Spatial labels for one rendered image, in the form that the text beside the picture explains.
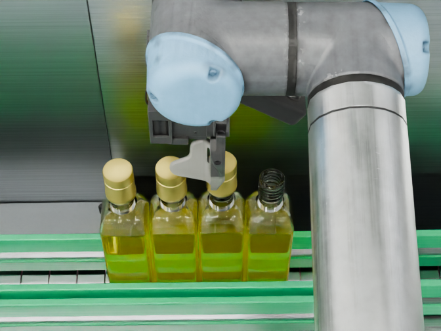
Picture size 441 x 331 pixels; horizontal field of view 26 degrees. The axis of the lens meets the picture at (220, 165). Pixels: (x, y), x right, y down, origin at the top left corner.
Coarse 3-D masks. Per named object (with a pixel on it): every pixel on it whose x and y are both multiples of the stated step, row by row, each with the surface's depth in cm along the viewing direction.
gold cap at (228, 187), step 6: (228, 156) 106; (228, 162) 106; (234, 162) 106; (228, 168) 105; (234, 168) 105; (228, 174) 105; (234, 174) 106; (228, 180) 106; (234, 180) 107; (210, 186) 108; (222, 186) 107; (228, 186) 107; (234, 186) 108; (210, 192) 108; (216, 192) 108; (222, 192) 108; (228, 192) 108
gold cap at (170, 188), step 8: (160, 160) 107; (168, 160) 107; (160, 168) 106; (168, 168) 106; (160, 176) 106; (168, 176) 106; (176, 176) 106; (160, 184) 107; (168, 184) 106; (176, 184) 106; (184, 184) 108; (160, 192) 108; (168, 192) 107; (176, 192) 108; (184, 192) 109; (168, 200) 109; (176, 200) 109
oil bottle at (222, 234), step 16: (208, 192) 113; (240, 192) 114; (208, 208) 112; (240, 208) 112; (208, 224) 111; (224, 224) 111; (240, 224) 112; (208, 240) 114; (224, 240) 114; (240, 240) 114; (208, 256) 117; (224, 256) 117; (240, 256) 117; (208, 272) 120; (224, 272) 120; (240, 272) 120
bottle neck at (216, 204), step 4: (212, 196) 110; (216, 196) 109; (228, 196) 109; (232, 196) 110; (212, 200) 110; (216, 200) 109; (220, 200) 109; (224, 200) 109; (228, 200) 110; (232, 200) 111; (212, 204) 111; (216, 204) 110; (220, 204) 110; (224, 204) 110; (228, 204) 110; (232, 204) 111; (216, 208) 111; (220, 208) 111; (224, 208) 111; (228, 208) 111
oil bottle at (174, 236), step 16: (160, 208) 112; (192, 208) 112; (160, 224) 111; (176, 224) 111; (192, 224) 112; (160, 240) 113; (176, 240) 113; (192, 240) 114; (160, 256) 116; (176, 256) 116; (192, 256) 116; (160, 272) 119; (176, 272) 119; (192, 272) 120
